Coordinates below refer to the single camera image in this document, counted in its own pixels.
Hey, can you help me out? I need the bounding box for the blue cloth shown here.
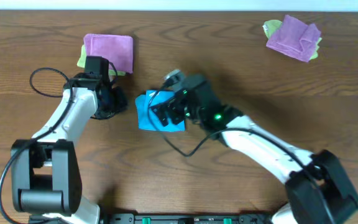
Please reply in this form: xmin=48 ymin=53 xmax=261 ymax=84
xmin=134 ymin=90 xmax=186 ymax=133

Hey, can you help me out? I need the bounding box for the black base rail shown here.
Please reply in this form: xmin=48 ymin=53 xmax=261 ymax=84
xmin=99 ymin=213 xmax=273 ymax=224

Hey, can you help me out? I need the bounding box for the folded purple cloth left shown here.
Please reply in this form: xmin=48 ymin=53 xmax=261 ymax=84
xmin=83 ymin=34 xmax=134 ymax=73

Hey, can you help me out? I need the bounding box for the purple cloth right pile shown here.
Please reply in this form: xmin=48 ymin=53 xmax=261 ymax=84
xmin=266 ymin=15 xmax=322 ymax=62

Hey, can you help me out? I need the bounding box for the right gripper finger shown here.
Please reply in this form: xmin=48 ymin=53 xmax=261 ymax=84
xmin=150 ymin=103 xmax=167 ymax=114
xmin=155 ymin=113 xmax=169 ymax=127

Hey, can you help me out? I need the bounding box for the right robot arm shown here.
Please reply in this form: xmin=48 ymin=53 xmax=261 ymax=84
xmin=147 ymin=90 xmax=358 ymax=223

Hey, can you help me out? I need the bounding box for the folded green cloth left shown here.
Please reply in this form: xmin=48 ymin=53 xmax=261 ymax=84
xmin=77 ymin=45 xmax=126 ymax=76

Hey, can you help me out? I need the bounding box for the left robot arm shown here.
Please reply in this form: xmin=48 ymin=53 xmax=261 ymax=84
xmin=3 ymin=56 xmax=127 ymax=223

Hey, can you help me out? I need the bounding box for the green cloth right pile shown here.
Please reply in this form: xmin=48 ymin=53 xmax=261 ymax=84
xmin=262 ymin=20 xmax=282 ymax=39

